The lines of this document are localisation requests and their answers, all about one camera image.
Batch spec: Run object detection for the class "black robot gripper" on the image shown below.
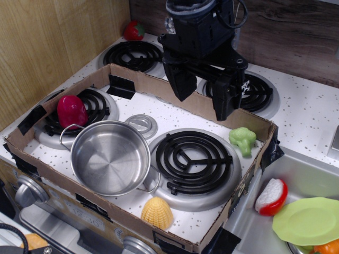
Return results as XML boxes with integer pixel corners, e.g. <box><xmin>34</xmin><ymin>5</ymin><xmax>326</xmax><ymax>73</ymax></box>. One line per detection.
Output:
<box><xmin>158</xmin><ymin>7</ymin><xmax>248</xmax><ymax>121</ymax></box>

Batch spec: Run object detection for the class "green toy broccoli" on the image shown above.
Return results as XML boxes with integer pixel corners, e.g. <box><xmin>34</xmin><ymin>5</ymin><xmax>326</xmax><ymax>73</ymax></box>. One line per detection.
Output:
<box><xmin>229</xmin><ymin>127</ymin><xmax>257</xmax><ymax>157</ymax></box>

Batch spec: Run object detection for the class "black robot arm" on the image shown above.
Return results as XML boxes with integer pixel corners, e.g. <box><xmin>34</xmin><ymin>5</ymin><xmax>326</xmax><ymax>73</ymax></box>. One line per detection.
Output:
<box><xmin>158</xmin><ymin>1</ymin><xmax>248</xmax><ymax>121</ymax></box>

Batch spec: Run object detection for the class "stainless steel pot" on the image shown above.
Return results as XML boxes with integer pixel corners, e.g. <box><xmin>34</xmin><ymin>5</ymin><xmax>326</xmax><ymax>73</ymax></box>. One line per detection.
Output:
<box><xmin>68</xmin><ymin>120</ymin><xmax>152</xmax><ymax>197</ymax></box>

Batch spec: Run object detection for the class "cardboard fence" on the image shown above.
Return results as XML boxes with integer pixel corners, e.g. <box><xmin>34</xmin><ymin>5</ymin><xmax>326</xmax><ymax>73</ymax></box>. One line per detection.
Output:
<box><xmin>4</xmin><ymin>64</ymin><xmax>278</xmax><ymax>253</ymax></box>

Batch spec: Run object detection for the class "back right black burner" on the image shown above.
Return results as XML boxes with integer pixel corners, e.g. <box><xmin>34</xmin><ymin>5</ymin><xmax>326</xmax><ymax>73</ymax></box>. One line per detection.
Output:
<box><xmin>198</xmin><ymin>71</ymin><xmax>274</xmax><ymax>113</ymax></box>

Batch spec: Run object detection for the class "black burner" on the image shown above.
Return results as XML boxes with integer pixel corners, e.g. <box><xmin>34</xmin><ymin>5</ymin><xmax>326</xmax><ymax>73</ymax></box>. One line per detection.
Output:
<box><xmin>198</xmin><ymin>71</ymin><xmax>274</xmax><ymax>113</ymax></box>
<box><xmin>100</xmin><ymin>41</ymin><xmax>163</xmax><ymax>72</ymax></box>
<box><xmin>155</xmin><ymin>131</ymin><xmax>233</xmax><ymax>195</ymax></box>
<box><xmin>41</xmin><ymin>88</ymin><xmax>118</xmax><ymax>137</ymax></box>

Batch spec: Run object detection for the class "grey toy spatula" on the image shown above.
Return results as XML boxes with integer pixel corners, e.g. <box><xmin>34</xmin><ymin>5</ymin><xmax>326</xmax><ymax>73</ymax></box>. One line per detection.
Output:
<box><xmin>232</xmin><ymin>28</ymin><xmax>241</xmax><ymax>50</ymax></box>

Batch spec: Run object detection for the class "back left black burner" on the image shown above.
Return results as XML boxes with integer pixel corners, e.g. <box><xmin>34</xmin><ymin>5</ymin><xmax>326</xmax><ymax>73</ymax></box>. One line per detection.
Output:
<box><xmin>100</xmin><ymin>41</ymin><xmax>163</xmax><ymax>72</ymax></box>

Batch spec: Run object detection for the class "silver round stove cap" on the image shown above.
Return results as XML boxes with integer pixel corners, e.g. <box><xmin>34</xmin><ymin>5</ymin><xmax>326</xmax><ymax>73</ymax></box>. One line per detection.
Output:
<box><xmin>125</xmin><ymin>114</ymin><xmax>158</xmax><ymax>140</ymax></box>

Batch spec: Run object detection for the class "silver slotted spoon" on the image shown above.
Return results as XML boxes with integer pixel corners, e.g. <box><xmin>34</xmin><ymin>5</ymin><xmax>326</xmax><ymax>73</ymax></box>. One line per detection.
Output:
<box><xmin>164</xmin><ymin>16</ymin><xmax>176</xmax><ymax>34</ymax></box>

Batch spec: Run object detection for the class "front right black burner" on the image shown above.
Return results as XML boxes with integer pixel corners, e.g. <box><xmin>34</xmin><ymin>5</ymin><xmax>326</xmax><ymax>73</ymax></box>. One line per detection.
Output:
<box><xmin>155</xmin><ymin>131</ymin><xmax>233</xmax><ymax>195</ymax></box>

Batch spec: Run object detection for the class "red toy strawberry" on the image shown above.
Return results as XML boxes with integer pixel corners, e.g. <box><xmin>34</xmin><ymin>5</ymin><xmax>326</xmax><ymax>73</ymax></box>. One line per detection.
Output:
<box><xmin>123</xmin><ymin>20</ymin><xmax>145</xmax><ymax>41</ymax></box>

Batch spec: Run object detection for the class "front left black burner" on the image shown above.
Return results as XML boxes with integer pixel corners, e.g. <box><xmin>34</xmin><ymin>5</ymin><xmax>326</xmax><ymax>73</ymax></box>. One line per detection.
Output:
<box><xmin>41</xmin><ymin>88</ymin><xmax>118</xmax><ymax>137</ymax></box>

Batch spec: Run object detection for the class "red white toy food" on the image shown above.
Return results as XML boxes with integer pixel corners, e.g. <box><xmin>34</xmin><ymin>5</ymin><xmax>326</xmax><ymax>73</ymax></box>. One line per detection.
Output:
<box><xmin>255</xmin><ymin>178</ymin><xmax>288</xmax><ymax>216</ymax></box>

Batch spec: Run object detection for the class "yellow toy corn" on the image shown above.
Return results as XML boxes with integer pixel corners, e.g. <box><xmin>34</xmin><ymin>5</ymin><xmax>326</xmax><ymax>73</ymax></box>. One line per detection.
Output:
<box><xmin>141</xmin><ymin>197</ymin><xmax>173</xmax><ymax>230</ymax></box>

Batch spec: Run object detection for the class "red toy pepper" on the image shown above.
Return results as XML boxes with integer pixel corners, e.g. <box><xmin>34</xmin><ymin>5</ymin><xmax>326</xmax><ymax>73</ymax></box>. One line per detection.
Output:
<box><xmin>57</xmin><ymin>95</ymin><xmax>88</xmax><ymax>128</ymax></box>

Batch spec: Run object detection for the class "green plastic plate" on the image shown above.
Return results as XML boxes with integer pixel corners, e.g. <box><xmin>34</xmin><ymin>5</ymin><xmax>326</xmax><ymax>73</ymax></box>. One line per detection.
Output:
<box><xmin>272</xmin><ymin>197</ymin><xmax>338</xmax><ymax>246</ymax></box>

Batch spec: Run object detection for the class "middle silver stove knob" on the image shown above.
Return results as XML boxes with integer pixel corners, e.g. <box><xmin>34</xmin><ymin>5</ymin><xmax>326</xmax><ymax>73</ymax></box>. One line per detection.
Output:
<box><xmin>122</xmin><ymin>236</ymin><xmax>157</xmax><ymax>254</ymax></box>

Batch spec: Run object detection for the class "silver stove knob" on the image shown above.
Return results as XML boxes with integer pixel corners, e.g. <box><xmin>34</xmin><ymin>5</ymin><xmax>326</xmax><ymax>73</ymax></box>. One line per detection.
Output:
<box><xmin>122</xmin><ymin>236</ymin><xmax>157</xmax><ymax>254</ymax></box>
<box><xmin>15</xmin><ymin>175</ymin><xmax>49</xmax><ymax>207</ymax></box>

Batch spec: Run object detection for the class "left silver stove knob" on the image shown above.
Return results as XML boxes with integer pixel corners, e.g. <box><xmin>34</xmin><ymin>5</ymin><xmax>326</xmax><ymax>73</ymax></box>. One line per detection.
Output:
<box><xmin>15</xmin><ymin>175</ymin><xmax>49</xmax><ymax>207</ymax></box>

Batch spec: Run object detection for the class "orange toy vegetable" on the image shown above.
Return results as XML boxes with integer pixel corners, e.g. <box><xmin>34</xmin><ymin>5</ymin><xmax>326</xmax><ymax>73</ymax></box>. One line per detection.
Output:
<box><xmin>314</xmin><ymin>239</ymin><xmax>339</xmax><ymax>254</ymax></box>

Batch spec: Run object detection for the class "orange toy at bottom left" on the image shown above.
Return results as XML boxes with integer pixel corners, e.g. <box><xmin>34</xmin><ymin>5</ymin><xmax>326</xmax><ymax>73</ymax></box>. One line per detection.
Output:
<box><xmin>25</xmin><ymin>233</ymin><xmax>49</xmax><ymax>251</ymax></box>

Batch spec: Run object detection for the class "silver oven door handle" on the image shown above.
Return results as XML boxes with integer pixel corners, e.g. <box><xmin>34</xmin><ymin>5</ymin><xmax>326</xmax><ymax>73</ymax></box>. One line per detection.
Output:
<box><xmin>19</xmin><ymin>205</ymin><xmax>89</xmax><ymax>253</ymax></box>

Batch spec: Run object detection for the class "black cable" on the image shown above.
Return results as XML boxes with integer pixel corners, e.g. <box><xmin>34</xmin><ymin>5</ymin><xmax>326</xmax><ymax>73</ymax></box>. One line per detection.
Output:
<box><xmin>0</xmin><ymin>223</ymin><xmax>29</xmax><ymax>250</ymax></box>

